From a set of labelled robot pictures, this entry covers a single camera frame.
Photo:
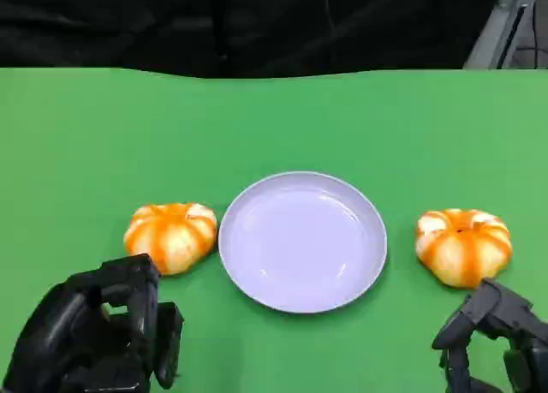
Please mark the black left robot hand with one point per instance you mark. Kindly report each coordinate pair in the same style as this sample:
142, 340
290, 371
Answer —
77, 333

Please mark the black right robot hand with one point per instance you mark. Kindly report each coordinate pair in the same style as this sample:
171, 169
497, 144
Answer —
505, 316

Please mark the orange white toy bread roll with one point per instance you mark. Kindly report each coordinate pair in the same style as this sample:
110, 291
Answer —
175, 234
462, 247

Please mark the lilac plate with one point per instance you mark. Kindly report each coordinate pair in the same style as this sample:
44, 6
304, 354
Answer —
301, 243

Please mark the green table cloth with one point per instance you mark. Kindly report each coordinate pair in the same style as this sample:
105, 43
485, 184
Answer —
274, 123

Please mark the black backdrop curtain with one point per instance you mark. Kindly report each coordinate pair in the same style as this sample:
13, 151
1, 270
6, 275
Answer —
171, 20

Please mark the aluminium frame profile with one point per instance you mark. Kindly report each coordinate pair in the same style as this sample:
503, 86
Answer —
492, 37

